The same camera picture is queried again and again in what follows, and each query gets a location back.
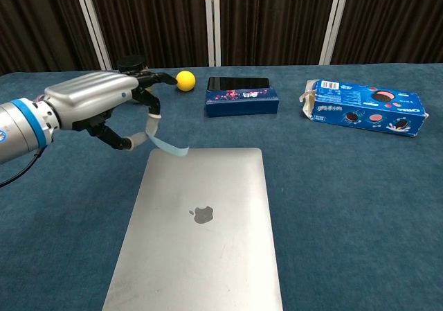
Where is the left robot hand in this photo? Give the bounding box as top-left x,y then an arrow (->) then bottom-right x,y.
44,70 -> 178,152

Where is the light blue paper strip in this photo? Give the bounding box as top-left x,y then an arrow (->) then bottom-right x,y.
149,134 -> 190,158

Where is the silver laptop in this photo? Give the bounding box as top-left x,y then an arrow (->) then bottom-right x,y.
102,148 -> 284,311

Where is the glass jar with black lid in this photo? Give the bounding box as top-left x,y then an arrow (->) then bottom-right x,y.
116,55 -> 155,94

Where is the dark fabric screen panel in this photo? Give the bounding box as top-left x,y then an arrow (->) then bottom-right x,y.
0,0 -> 105,76
84,0 -> 212,70
330,0 -> 443,65
214,0 -> 338,66

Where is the yellow ball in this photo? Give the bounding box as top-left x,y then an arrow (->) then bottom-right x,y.
175,70 -> 197,92

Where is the black smartphone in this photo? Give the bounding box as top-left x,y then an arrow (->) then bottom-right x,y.
207,76 -> 271,91

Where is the dark blue rectangular box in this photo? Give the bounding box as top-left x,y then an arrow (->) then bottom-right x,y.
205,86 -> 280,118

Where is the blue Oreo cookie box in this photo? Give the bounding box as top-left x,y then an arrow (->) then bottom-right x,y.
298,79 -> 430,139

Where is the blue velvet tablecloth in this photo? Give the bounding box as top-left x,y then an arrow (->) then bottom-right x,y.
0,62 -> 443,311

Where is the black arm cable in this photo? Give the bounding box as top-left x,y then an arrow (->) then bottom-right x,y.
0,146 -> 48,188

